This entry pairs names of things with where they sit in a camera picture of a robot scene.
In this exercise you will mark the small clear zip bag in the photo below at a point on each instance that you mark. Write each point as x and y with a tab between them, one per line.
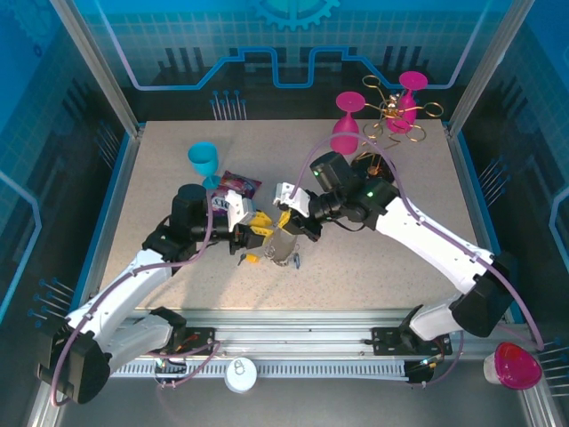
282	244

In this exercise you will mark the yellow key tag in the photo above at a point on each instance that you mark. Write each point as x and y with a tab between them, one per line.
252	258

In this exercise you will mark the small silver key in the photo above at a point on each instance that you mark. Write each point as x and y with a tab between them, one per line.
241	260

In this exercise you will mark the blue key tag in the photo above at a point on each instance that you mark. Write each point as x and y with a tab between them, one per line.
296	260

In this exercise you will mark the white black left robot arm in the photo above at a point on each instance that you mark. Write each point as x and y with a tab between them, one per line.
115	293

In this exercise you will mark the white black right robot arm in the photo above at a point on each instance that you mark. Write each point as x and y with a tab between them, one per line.
422	236

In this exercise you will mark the purple candy bag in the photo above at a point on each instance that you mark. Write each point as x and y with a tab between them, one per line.
240	182

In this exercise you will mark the cyan plastic goblet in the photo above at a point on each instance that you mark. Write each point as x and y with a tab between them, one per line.
203	164

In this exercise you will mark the pink plastic goblet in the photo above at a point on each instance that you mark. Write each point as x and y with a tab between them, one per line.
346	124
413	80

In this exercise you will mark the white round lid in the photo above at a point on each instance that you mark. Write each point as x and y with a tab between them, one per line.
242	378

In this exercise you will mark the black electronics board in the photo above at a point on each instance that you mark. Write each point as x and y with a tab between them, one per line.
422	373
171	371

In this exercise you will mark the pink and white cup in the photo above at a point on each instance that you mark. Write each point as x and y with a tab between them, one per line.
515	367

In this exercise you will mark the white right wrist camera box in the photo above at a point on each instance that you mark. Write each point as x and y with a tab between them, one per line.
293	200

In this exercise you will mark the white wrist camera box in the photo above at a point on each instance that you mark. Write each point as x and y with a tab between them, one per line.
293	200
238	207

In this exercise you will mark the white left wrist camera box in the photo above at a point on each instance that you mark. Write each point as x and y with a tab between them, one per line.
238	207

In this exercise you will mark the aluminium mounting rail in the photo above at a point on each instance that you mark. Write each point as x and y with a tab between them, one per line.
289	324

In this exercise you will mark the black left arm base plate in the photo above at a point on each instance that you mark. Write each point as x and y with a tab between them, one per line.
200	340

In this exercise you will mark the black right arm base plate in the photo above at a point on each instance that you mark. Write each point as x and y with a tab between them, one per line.
382	340

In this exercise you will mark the aluminium frame post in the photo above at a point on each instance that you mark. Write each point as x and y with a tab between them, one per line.
484	75
102	75

